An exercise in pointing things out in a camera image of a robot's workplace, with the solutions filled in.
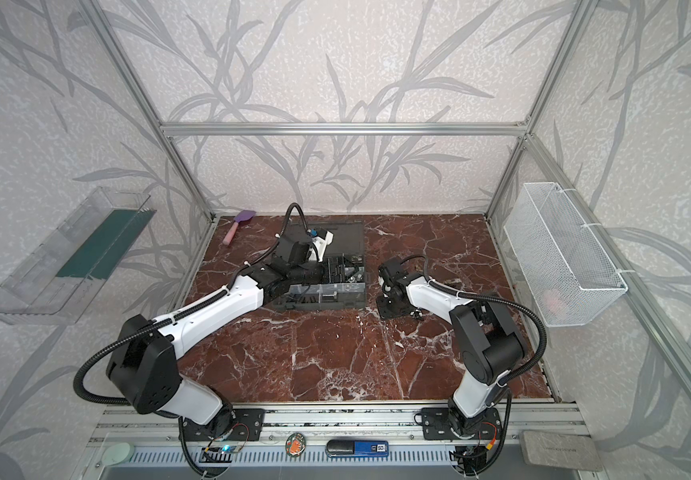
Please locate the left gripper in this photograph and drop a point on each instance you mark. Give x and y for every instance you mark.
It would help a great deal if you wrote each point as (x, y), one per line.
(322, 270)

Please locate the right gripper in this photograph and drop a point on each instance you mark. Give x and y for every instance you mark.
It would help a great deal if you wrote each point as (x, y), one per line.
(392, 300)

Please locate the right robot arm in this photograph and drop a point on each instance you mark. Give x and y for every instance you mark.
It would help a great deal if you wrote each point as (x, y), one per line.
(499, 339)

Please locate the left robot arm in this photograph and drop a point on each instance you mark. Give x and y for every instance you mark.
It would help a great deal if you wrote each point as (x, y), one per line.
(141, 368)

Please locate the grey plastic organizer box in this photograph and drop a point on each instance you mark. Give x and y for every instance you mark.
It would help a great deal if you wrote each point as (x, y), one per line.
(344, 283)

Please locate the purple pink brush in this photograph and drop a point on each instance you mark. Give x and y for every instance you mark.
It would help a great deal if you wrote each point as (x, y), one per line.
(240, 218)

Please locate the blue black usb device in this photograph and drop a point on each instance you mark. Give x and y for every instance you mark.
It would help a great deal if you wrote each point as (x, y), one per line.
(349, 448)

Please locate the round orange badge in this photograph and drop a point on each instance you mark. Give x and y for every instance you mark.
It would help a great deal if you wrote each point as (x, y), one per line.
(296, 445)

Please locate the grey foam pad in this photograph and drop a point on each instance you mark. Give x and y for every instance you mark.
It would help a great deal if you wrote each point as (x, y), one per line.
(548, 449)

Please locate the white round knob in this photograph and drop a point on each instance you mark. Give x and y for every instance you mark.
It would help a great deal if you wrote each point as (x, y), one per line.
(117, 454)

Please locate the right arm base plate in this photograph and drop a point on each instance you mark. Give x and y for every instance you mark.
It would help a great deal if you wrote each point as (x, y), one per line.
(449, 423)

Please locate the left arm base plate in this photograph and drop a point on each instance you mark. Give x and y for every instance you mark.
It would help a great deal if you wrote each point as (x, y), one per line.
(243, 424)

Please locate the white wire mesh basket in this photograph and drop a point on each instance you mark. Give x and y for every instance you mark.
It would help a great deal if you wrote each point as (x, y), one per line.
(570, 275)

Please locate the clear wall shelf tray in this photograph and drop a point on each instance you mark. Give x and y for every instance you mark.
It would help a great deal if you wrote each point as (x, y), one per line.
(58, 281)

